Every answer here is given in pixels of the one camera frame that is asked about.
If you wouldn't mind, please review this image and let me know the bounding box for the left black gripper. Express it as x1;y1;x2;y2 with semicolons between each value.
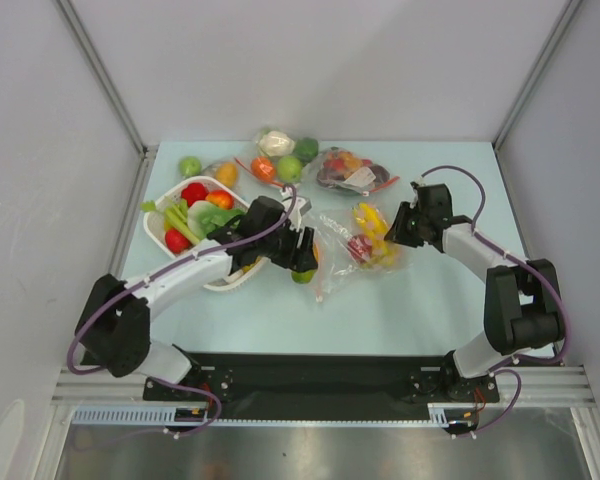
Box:
257;219;316;274

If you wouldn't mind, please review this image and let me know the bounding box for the green orange mango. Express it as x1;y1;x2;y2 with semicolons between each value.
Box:
291;243;320;285

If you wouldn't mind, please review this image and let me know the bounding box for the clear zip bag pink seal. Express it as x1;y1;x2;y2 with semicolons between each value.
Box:
308;202;412;303

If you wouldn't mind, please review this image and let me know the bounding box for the green lettuce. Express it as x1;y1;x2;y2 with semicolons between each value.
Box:
187;200;244;240

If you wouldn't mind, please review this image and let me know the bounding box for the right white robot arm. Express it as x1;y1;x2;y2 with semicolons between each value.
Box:
385;182;569;401

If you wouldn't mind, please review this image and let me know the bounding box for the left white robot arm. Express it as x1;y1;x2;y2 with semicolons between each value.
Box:
71;194;318;400

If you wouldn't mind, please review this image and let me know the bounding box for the zip bag with dark fruits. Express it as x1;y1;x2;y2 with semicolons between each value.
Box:
311;147;400;196

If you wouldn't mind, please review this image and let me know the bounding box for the zip bag with vegetables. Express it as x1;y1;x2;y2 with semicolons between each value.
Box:
234;127;320;189

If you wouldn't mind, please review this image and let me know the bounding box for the orange mango in bag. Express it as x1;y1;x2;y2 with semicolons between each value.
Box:
214;162;238;188

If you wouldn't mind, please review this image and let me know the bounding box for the yellow corn cob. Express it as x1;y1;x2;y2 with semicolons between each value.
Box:
353;202;389;256

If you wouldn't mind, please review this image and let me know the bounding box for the red spotted mushroom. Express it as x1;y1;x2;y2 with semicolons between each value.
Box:
346;234;373;264

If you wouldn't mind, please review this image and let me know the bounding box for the orange persimmon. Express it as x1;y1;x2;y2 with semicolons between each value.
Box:
205;189;234;210

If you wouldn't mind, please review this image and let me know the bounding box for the red bell pepper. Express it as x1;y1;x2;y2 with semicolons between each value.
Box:
180;182;208;207

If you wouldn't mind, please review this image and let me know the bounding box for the green celery stalk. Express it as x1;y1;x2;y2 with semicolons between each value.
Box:
140;200;200;246

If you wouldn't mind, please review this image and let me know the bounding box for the green apple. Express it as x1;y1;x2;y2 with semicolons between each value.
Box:
178;156;202;178

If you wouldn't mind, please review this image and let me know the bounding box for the white plastic basket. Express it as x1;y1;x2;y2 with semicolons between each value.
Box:
143;175;276;293

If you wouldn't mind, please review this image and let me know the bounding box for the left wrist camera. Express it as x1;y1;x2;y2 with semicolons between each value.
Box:
280;185;312;231

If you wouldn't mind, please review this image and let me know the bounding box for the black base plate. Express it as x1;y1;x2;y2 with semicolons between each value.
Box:
79;346;561;421

